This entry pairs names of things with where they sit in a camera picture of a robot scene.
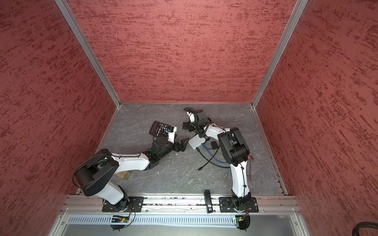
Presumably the black desk calculator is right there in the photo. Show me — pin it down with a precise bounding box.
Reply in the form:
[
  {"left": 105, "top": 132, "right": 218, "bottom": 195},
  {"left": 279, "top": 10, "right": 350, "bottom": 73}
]
[{"left": 149, "top": 121, "right": 170, "bottom": 138}]

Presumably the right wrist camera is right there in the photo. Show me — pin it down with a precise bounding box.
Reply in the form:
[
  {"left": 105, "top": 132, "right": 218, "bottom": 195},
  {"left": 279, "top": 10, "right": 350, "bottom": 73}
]
[{"left": 187, "top": 112, "right": 195, "bottom": 124}]

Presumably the aluminium corner post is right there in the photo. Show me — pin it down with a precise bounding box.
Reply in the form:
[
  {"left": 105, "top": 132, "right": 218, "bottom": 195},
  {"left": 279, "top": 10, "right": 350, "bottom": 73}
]
[
  {"left": 252, "top": 0, "right": 308, "bottom": 110},
  {"left": 55, "top": 0, "right": 122, "bottom": 108}
]

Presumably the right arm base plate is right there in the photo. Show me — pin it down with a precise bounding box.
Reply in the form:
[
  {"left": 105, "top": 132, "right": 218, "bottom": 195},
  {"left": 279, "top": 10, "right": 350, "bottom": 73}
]
[{"left": 219, "top": 197, "right": 259, "bottom": 213}]

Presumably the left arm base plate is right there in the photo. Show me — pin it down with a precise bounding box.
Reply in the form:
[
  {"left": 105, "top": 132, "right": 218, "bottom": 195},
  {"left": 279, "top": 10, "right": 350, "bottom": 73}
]
[{"left": 102, "top": 197, "right": 145, "bottom": 213}]

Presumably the blue ethernet cable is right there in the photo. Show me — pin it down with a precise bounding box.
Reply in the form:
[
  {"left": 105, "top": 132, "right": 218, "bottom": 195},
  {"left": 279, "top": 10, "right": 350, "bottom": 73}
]
[{"left": 203, "top": 146, "right": 229, "bottom": 165}]

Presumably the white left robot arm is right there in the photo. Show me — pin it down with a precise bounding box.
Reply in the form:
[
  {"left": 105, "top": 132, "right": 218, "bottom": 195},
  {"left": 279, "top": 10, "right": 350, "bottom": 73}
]
[{"left": 72, "top": 138, "right": 189, "bottom": 211}]

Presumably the aluminium right corner post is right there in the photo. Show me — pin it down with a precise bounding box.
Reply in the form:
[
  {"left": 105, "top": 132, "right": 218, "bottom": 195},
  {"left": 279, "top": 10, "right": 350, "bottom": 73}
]
[{"left": 252, "top": 0, "right": 308, "bottom": 110}]

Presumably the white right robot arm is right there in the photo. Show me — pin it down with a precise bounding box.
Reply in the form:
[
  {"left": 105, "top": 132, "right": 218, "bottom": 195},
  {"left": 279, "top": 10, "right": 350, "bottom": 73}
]
[{"left": 183, "top": 107, "right": 252, "bottom": 211}]

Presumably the white network switch box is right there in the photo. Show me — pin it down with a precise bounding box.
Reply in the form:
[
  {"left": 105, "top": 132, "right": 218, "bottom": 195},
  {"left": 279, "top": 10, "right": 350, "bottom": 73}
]
[{"left": 189, "top": 134, "right": 206, "bottom": 149}]

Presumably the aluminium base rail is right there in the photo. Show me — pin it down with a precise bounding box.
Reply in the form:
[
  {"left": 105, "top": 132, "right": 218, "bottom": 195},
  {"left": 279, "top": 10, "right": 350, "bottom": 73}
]
[{"left": 60, "top": 194, "right": 301, "bottom": 215}]

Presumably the brown tape roll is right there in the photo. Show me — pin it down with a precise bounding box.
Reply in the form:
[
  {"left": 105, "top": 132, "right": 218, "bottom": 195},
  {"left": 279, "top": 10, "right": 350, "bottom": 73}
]
[{"left": 115, "top": 171, "right": 131, "bottom": 181}]

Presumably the black cable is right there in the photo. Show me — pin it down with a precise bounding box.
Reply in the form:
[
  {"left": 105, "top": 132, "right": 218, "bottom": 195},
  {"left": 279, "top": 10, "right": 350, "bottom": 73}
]
[{"left": 196, "top": 144, "right": 231, "bottom": 172}]

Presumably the aluminium left corner post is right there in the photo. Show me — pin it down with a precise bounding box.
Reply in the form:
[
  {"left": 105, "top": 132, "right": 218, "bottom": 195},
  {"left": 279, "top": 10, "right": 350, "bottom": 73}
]
[{"left": 55, "top": 0, "right": 122, "bottom": 108}]

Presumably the white slotted cable duct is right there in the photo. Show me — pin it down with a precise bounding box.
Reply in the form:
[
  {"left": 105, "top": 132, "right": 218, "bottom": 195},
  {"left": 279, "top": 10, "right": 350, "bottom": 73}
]
[{"left": 66, "top": 215, "right": 236, "bottom": 228}]

